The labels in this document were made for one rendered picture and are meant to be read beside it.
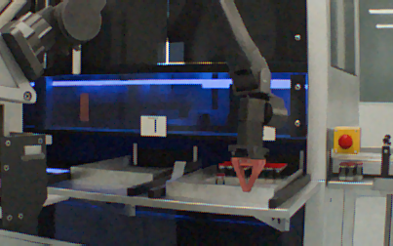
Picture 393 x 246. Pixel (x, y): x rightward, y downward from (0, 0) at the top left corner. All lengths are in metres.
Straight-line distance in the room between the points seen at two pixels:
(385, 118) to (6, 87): 5.50
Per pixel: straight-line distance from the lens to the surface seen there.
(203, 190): 1.24
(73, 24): 0.87
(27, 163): 0.99
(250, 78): 1.19
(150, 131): 1.68
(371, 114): 6.10
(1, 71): 0.83
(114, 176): 1.45
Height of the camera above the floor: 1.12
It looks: 3 degrees down
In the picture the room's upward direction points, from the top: straight up
